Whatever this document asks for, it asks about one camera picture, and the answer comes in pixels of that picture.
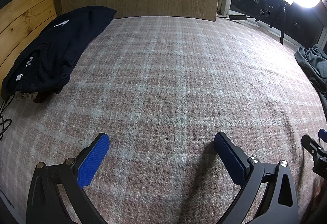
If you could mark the pine wooden headboard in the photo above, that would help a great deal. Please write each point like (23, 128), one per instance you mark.
(23, 14)

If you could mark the navy t-shirt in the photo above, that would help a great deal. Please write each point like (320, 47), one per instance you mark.
(63, 40)

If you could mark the plaid pink blanket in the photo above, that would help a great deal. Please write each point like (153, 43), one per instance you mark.
(166, 73)

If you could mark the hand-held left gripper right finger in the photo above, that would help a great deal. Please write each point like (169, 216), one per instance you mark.
(230, 160)

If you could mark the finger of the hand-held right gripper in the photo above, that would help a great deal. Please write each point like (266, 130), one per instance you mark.
(323, 134)
(310, 144)

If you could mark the black tripod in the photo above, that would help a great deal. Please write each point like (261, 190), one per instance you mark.
(282, 29)

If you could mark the white lace cloth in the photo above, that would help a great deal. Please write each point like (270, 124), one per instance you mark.
(23, 95)

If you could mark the black power adapter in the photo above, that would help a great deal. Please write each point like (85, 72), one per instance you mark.
(238, 17)

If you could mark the grey hoodie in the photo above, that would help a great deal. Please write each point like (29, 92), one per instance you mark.
(313, 60)

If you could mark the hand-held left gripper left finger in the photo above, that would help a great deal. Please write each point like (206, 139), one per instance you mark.
(93, 160)

